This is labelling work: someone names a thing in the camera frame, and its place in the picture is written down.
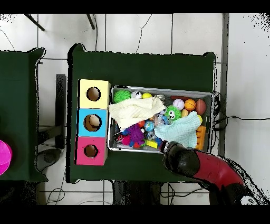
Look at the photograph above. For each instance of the orange basketball toy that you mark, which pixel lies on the orange basketball toy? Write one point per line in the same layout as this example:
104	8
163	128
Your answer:
190	105

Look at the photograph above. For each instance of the brown rubber ball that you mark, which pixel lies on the brown rubber ball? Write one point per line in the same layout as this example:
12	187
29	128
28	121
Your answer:
201	107

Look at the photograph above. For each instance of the purple spiky toy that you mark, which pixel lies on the purple spiky toy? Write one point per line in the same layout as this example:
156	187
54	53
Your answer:
136	134

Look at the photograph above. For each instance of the magenta round disc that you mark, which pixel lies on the magenta round disc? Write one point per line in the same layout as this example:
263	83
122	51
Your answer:
3	156

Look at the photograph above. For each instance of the dark green side table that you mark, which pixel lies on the dark green side table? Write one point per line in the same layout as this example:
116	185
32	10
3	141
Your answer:
25	105

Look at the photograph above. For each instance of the mint green cloth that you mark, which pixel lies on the mint green cloth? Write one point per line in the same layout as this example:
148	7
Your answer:
181	131

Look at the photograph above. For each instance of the black flat panel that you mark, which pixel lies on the black flat panel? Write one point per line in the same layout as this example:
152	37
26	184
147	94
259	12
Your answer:
60	105

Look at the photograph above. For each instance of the wooden box three holes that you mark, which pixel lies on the wooden box three holes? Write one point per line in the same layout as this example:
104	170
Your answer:
92	110

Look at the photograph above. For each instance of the pale yellow cloth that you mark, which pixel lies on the pale yellow cloth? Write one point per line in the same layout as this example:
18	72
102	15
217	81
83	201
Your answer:
130	112

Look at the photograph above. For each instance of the black tripod leg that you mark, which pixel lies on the black tripod leg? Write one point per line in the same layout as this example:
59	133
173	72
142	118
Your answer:
33	22
90	21

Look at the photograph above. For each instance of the green spiky ball with eyes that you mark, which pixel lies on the green spiky ball with eyes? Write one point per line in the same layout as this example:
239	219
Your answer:
173	113

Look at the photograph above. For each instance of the blue globe ball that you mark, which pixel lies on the blue globe ball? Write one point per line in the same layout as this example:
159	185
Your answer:
149	126

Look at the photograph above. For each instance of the white baseball toy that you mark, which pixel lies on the white baseball toy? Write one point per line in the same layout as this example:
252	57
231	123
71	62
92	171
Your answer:
178	104

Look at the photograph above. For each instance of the plain green spiky ball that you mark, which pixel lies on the plain green spiky ball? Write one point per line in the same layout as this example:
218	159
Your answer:
122	96

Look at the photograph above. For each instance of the yellow ball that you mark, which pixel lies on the yellow ball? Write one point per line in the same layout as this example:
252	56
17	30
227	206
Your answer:
147	96

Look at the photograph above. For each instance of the small silver can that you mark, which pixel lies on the small silver can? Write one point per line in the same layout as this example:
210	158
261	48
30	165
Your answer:
136	95

